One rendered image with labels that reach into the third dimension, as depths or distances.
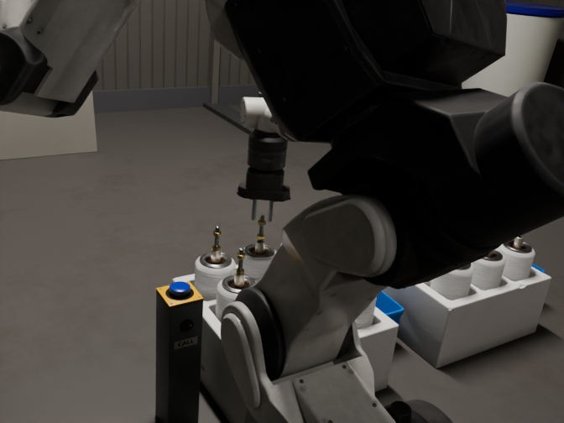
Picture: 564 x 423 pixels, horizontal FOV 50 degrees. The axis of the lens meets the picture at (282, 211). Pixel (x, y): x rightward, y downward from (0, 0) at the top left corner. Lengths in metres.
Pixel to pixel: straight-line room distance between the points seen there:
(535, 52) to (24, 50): 3.53
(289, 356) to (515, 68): 3.26
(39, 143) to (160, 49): 1.06
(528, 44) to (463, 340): 2.59
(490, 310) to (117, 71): 2.51
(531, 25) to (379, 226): 3.38
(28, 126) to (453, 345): 1.99
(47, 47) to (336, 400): 0.58
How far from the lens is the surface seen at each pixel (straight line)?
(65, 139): 2.88
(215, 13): 0.75
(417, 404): 1.20
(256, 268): 1.46
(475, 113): 0.57
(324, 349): 0.93
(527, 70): 4.00
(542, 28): 3.98
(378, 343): 1.41
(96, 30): 0.70
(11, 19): 0.79
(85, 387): 1.48
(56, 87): 0.72
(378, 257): 0.61
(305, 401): 0.88
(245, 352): 0.89
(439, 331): 1.58
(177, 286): 1.18
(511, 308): 1.73
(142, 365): 1.53
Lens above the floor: 0.94
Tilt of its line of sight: 24 degrees down
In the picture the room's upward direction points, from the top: 6 degrees clockwise
